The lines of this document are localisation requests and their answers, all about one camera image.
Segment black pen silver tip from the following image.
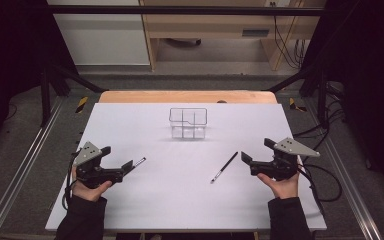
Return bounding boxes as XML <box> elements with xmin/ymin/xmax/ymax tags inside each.
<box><xmin>131</xmin><ymin>157</ymin><xmax>147</xmax><ymax>170</ymax></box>

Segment black metal stand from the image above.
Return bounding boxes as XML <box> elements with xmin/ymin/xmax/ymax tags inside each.
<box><xmin>263</xmin><ymin>63</ymin><xmax>330</xmax><ymax>125</ymax></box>
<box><xmin>39</xmin><ymin>63</ymin><xmax>108</xmax><ymax>128</ymax></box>

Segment light wooden desk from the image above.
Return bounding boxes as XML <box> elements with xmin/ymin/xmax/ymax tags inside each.
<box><xmin>139</xmin><ymin>0</ymin><xmax>328</xmax><ymax>72</ymax></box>

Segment left hand-held gripper cable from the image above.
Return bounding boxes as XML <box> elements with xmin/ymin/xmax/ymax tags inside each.
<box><xmin>62</xmin><ymin>151</ymin><xmax>82</xmax><ymax>212</ymax></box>

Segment clear plastic organizer box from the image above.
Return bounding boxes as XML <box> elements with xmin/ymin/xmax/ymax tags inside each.
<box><xmin>168</xmin><ymin>107</ymin><xmax>209</xmax><ymax>140</ymax></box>

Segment wooden table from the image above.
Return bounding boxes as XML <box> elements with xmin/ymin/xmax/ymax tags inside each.
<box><xmin>98</xmin><ymin>89</ymin><xmax>278</xmax><ymax>105</ymax></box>

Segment black floor cables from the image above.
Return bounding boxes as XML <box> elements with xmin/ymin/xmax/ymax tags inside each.
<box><xmin>292</xmin><ymin>81</ymin><xmax>347</xmax><ymax>163</ymax></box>

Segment right hand-held gripper cable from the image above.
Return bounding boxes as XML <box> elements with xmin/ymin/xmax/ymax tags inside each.
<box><xmin>294</xmin><ymin>159</ymin><xmax>344</xmax><ymax>216</ymax></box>

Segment hanging black cable bundle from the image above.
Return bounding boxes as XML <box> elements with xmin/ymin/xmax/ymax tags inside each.
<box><xmin>269</xmin><ymin>2</ymin><xmax>308</xmax><ymax>70</ymax></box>

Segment person's left hand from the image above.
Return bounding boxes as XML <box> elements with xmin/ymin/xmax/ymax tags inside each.
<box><xmin>71</xmin><ymin>166</ymin><xmax>114</xmax><ymax>203</ymax></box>

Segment black curtain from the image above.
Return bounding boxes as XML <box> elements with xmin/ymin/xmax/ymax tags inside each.
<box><xmin>301</xmin><ymin>0</ymin><xmax>384</xmax><ymax>201</ymax></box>
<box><xmin>0</xmin><ymin>0</ymin><xmax>79</xmax><ymax>161</ymax></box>

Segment black horizontal frame bar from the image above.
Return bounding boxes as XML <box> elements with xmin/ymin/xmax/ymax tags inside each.
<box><xmin>46</xmin><ymin>4</ymin><xmax>328</xmax><ymax>17</ymax></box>

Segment yellow black floor tape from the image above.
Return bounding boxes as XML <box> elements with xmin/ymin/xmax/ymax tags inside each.
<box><xmin>288</xmin><ymin>97</ymin><xmax>308</xmax><ymax>113</ymax></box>
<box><xmin>75</xmin><ymin>96</ymin><xmax>90</xmax><ymax>114</ymax></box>

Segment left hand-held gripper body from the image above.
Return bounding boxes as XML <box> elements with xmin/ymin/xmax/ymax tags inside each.
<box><xmin>73</xmin><ymin>141</ymin><xmax>125</xmax><ymax>190</ymax></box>

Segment white cabinet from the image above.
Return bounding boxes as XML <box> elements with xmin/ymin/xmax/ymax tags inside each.
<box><xmin>46</xmin><ymin>0</ymin><xmax>151</xmax><ymax>66</ymax></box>

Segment person's right hand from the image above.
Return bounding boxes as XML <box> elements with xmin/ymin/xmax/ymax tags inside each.
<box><xmin>257</xmin><ymin>171</ymin><xmax>302</xmax><ymax>201</ymax></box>

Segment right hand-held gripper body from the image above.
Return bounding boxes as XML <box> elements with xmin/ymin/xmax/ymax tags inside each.
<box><xmin>249</xmin><ymin>137</ymin><xmax>321</xmax><ymax>182</ymax></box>

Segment hand-held gripper cable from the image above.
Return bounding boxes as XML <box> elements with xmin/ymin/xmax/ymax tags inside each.
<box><xmin>62</xmin><ymin>151</ymin><xmax>82</xmax><ymax>212</ymax></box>
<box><xmin>294</xmin><ymin>159</ymin><xmax>344</xmax><ymax>216</ymax></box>

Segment aluminium floor rail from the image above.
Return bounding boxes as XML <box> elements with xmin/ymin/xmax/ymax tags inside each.
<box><xmin>304</xmin><ymin>99</ymin><xmax>384</xmax><ymax>240</ymax></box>
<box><xmin>0</xmin><ymin>96</ymin><xmax>65</xmax><ymax>240</ymax></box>

